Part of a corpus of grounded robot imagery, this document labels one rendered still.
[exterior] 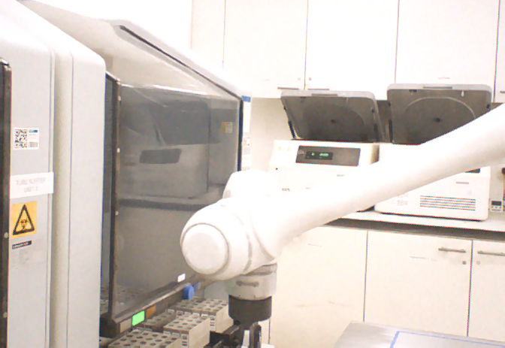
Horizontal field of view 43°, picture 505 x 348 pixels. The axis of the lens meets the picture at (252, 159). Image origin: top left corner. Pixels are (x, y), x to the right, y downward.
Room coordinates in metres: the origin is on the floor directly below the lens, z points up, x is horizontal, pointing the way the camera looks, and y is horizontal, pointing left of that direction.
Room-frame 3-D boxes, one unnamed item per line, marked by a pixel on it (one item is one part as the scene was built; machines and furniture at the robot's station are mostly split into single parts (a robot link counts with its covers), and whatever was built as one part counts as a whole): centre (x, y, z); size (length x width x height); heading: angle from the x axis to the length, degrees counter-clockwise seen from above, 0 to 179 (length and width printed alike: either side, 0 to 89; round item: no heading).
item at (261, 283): (1.08, 0.00, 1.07); 0.09 x 0.09 x 0.06
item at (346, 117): (3.67, -0.45, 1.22); 0.62 x 0.56 x 0.64; 159
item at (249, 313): (1.08, -0.01, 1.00); 0.08 x 0.07 x 0.09; 173
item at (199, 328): (1.43, 0.11, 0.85); 0.12 x 0.02 x 0.06; 160
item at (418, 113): (3.48, -1.00, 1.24); 0.62 x 0.56 x 0.69; 161
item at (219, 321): (1.58, 0.06, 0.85); 0.12 x 0.02 x 0.06; 159
